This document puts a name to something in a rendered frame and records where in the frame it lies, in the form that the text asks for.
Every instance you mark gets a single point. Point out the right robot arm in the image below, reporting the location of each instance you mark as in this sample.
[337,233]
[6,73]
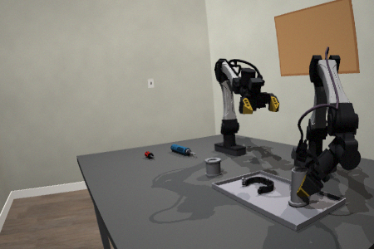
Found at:
[249,83]

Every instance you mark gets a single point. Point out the red screwdriver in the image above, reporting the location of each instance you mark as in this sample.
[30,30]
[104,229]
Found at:
[149,155]

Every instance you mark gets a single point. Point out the blue screwdriver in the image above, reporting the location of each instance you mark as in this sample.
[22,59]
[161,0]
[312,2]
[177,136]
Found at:
[180,149]

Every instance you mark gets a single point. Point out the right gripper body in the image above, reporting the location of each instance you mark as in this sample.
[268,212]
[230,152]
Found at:
[257,100]

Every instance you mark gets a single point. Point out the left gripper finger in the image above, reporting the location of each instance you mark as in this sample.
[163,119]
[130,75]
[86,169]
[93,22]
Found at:
[301,192]

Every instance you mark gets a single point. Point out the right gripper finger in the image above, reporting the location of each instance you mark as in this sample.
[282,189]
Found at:
[274,105]
[247,107]

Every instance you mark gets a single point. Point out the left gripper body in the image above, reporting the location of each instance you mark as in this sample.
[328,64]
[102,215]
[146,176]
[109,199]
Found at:
[312,183]

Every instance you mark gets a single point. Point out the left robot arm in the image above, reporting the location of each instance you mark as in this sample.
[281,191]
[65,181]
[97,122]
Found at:
[344,147]

